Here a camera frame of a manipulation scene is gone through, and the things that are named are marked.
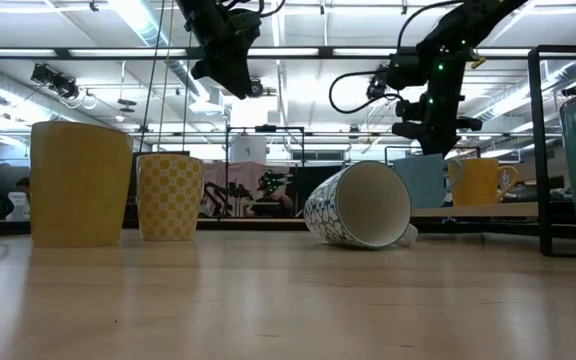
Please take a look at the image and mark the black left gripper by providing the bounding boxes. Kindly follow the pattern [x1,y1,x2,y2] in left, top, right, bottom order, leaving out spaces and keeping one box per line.
[187,12,262,100]

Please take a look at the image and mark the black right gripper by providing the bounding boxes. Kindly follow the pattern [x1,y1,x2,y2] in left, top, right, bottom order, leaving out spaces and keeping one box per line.
[392,87,483,159]

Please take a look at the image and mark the light blue mug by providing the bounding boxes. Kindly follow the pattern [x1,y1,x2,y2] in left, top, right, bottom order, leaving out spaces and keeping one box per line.
[393,153,465,210]

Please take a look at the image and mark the small plain yellow mug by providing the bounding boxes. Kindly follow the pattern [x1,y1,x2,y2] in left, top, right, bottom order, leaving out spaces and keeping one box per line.
[447,157,520,207]

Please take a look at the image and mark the blue white patterned mug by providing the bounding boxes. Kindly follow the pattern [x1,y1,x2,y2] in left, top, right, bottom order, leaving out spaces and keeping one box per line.
[303,159,419,250]

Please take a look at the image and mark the yellow polka dot mug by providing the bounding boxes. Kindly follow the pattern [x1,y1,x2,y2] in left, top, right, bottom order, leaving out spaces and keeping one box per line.
[135,153,205,242]

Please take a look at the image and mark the large mustard yellow mug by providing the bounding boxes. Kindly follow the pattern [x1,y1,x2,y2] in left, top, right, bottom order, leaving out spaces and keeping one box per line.
[29,120,134,248]

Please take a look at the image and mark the black ceiling spotlight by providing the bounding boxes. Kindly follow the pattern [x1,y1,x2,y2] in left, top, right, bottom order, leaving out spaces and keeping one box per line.
[30,63,55,85]
[366,67,392,101]
[52,74,82,100]
[246,77,265,99]

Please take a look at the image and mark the white cylinder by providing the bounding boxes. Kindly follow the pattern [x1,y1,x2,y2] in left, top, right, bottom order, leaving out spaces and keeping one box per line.
[229,134,268,165]

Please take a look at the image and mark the pink cloth curtain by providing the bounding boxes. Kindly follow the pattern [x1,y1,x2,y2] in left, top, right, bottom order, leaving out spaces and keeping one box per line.
[202,162,292,219]

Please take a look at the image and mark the black overhead beam light strips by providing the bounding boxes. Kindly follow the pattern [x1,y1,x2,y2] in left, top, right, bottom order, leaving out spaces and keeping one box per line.
[0,46,576,62]

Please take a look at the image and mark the black background metal frame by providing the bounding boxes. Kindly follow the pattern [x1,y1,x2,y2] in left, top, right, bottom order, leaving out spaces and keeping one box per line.
[224,124,306,220]

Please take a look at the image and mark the black hanging cable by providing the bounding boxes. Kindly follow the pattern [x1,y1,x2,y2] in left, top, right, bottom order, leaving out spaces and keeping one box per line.
[181,29,192,152]
[139,0,168,152]

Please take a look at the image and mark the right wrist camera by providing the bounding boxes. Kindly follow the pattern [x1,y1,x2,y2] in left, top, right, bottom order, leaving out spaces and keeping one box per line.
[386,52,422,92]

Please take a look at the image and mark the black aluminium table frame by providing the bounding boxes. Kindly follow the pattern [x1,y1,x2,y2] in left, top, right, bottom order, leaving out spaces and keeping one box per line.
[0,217,576,240]

